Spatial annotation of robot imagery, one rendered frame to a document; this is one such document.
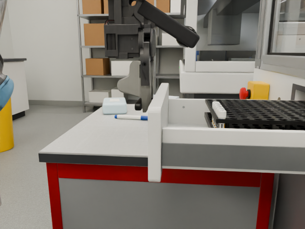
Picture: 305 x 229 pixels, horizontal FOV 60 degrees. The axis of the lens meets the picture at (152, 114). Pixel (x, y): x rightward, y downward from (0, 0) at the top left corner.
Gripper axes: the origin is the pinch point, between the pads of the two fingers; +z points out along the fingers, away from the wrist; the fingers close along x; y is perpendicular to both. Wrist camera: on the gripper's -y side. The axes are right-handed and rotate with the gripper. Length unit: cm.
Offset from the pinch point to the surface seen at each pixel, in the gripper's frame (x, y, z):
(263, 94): -29.3, -29.9, 2.6
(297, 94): -12.8, -32.0, 0.0
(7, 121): -197, 167, 59
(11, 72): -314, 233, 18
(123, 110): -51, 16, 13
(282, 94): -19.4, -31.3, 0.9
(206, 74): -80, -19, 1
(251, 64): -80, -39, -4
